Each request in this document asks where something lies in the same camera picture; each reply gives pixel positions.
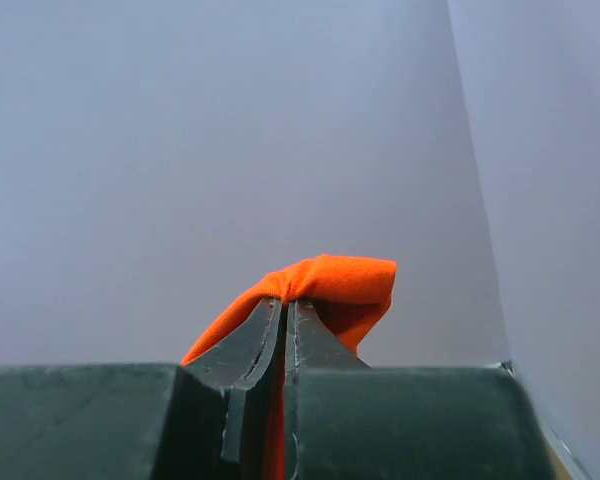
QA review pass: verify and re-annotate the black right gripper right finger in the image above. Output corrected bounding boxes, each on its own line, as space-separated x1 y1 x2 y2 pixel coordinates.
284 302 555 479

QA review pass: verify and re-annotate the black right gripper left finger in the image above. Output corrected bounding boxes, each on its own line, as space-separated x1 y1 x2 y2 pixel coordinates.
0 299 283 479

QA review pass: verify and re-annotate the orange t shirt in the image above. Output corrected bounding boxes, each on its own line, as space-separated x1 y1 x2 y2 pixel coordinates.
179 253 399 480

